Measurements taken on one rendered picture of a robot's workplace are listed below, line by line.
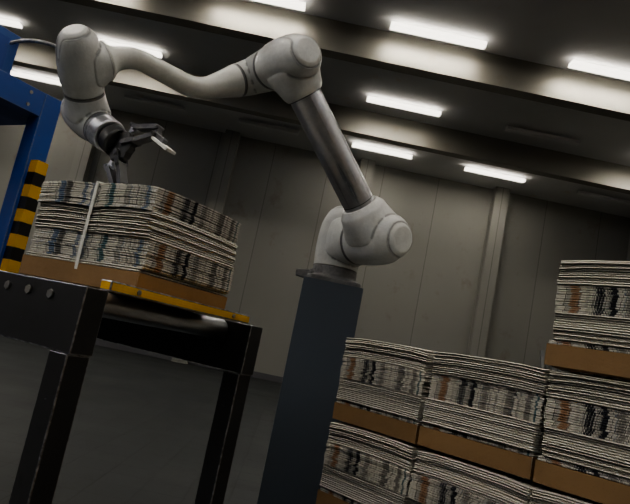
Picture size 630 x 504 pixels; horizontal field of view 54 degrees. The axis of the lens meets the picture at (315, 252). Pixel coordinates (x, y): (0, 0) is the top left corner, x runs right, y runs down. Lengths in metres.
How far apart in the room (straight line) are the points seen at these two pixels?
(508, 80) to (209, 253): 7.37
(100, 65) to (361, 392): 1.05
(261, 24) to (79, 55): 6.81
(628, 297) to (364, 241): 0.85
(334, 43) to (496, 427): 7.20
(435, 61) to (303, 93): 6.60
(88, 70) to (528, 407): 1.27
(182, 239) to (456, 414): 0.72
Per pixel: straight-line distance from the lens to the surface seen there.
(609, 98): 8.96
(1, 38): 2.80
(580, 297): 1.36
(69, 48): 1.65
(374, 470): 1.60
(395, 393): 1.57
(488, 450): 1.41
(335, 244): 2.03
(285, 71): 1.80
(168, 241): 1.30
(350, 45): 8.28
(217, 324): 1.51
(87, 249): 1.39
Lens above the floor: 0.77
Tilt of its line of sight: 9 degrees up
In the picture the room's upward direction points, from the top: 12 degrees clockwise
